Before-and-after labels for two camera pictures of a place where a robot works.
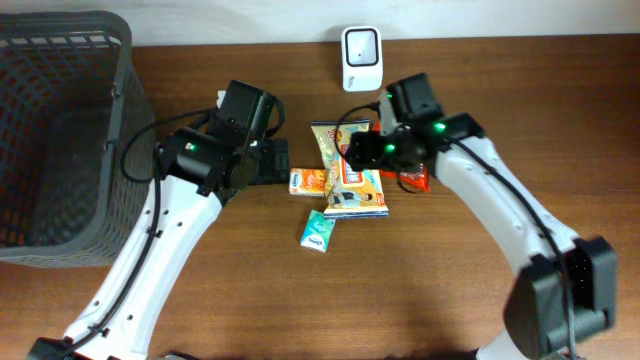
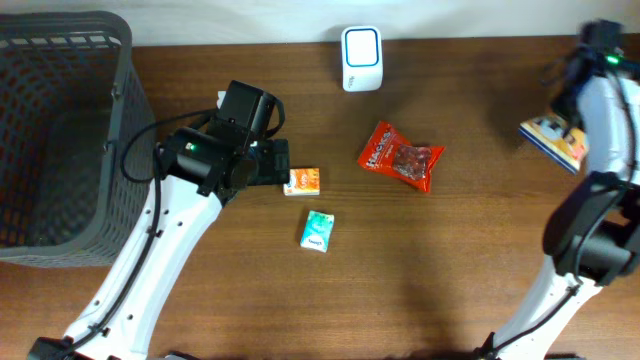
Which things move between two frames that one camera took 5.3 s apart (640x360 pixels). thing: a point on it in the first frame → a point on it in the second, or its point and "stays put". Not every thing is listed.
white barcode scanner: [362, 58] stays put
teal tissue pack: [317, 231] stays put
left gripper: [273, 160] stays put
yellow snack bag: [350, 193] → [568, 145]
